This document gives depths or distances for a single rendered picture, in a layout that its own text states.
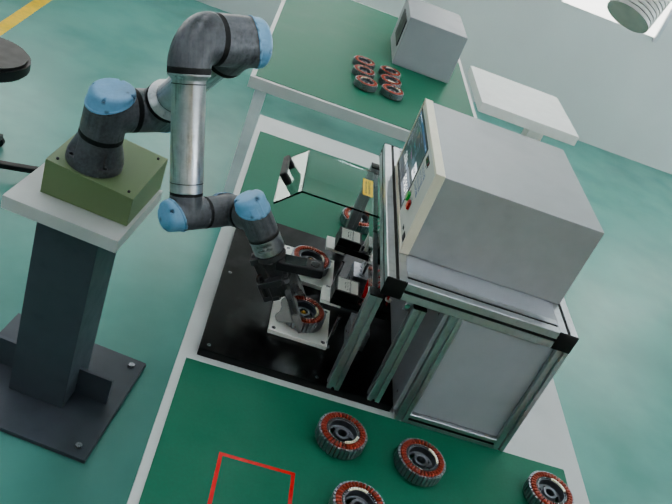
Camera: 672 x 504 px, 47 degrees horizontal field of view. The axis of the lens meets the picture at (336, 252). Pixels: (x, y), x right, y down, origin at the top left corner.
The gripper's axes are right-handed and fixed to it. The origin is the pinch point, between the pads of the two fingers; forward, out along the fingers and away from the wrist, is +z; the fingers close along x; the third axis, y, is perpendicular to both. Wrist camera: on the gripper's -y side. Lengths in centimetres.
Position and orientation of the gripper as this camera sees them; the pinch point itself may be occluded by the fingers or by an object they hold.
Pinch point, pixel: (304, 315)
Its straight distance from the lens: 193.1
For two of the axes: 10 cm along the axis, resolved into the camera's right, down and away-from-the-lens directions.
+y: -9.6, 2.2, 1.9
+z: 2.9, 8.2, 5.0
